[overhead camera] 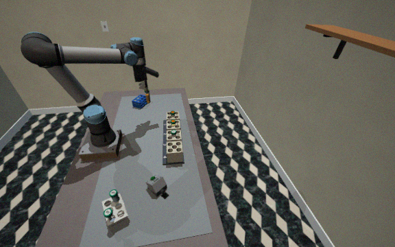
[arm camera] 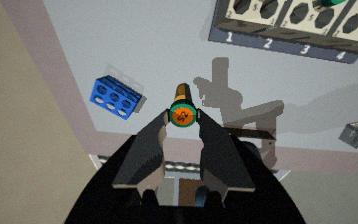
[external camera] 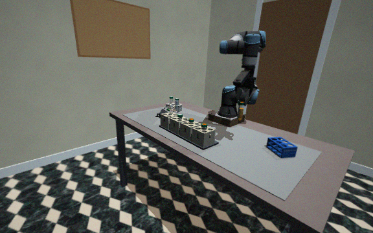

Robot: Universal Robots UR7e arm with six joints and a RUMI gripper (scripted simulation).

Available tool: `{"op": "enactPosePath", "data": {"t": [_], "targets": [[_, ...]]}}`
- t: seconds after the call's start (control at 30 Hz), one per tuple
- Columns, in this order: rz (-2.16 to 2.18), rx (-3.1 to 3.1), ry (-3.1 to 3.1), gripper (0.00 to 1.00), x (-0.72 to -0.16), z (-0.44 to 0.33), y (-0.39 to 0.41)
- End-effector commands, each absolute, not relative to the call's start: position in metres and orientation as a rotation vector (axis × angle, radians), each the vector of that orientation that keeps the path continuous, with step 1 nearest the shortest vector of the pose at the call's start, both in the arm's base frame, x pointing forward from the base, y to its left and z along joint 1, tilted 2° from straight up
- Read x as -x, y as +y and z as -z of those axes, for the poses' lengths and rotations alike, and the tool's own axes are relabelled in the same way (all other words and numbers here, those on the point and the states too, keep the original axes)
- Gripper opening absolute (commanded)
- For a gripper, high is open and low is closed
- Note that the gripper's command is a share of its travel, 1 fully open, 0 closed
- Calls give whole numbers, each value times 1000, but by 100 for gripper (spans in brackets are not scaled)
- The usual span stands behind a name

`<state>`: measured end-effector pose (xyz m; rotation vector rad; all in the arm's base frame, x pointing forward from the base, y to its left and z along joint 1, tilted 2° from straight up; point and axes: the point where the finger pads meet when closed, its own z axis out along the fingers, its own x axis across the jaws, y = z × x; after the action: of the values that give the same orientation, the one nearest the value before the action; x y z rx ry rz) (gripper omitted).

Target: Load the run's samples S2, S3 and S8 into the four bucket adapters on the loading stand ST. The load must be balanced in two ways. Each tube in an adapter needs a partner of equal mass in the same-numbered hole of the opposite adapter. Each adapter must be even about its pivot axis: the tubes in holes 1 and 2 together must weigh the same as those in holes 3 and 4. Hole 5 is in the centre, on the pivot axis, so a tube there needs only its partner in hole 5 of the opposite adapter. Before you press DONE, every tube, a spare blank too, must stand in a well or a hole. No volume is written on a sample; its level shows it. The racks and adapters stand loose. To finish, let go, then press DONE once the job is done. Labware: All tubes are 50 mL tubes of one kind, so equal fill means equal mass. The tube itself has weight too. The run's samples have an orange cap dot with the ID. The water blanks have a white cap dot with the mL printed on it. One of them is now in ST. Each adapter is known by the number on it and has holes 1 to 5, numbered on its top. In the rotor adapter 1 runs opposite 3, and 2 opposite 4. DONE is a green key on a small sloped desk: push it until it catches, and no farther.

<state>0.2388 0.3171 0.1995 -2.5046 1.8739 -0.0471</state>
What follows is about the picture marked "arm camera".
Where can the grey bench mat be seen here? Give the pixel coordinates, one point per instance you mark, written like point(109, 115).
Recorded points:
point(152, 46)

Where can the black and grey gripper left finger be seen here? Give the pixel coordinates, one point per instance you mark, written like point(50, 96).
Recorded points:
point(137, 165)

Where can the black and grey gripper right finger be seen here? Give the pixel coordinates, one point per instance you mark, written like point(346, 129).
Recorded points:
point(244, 182)

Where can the blue tube rack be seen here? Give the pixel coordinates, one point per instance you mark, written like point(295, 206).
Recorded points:
point(106, 84)

